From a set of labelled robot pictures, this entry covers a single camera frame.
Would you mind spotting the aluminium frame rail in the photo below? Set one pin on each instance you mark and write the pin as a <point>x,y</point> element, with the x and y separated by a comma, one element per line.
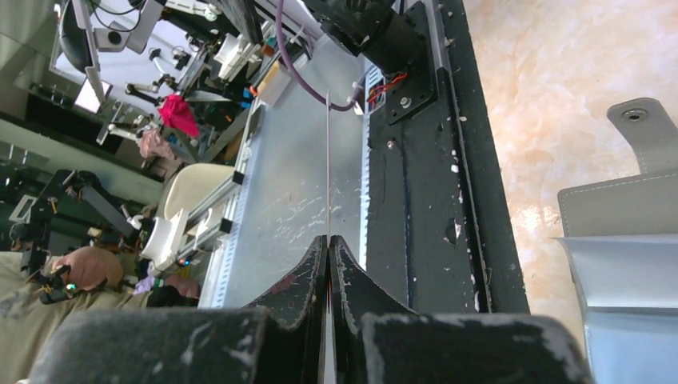
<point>233,222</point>

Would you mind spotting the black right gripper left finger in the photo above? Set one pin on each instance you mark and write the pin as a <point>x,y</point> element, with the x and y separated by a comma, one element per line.
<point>277,338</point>

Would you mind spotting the white chair in background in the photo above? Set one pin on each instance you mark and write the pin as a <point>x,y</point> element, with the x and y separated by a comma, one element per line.
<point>170,229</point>

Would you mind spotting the person in olive shirt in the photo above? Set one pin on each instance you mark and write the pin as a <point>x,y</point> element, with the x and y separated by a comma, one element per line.
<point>27,323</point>

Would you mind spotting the grey card holder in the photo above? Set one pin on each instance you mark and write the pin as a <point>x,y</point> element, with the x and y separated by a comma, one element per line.
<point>620,237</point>

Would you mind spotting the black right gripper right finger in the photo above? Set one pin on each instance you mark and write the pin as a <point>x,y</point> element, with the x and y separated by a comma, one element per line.
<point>378,340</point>

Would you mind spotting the red cloth in background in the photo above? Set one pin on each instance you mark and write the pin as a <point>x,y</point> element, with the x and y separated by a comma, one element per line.
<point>175,113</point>

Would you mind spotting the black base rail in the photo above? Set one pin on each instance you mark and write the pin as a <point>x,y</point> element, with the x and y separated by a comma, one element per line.
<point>438,237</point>

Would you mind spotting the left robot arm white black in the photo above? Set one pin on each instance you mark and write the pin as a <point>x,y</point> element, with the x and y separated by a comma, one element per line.
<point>371,29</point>

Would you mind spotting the silver metal table plate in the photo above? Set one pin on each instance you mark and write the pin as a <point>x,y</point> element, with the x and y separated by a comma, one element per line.
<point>302,180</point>

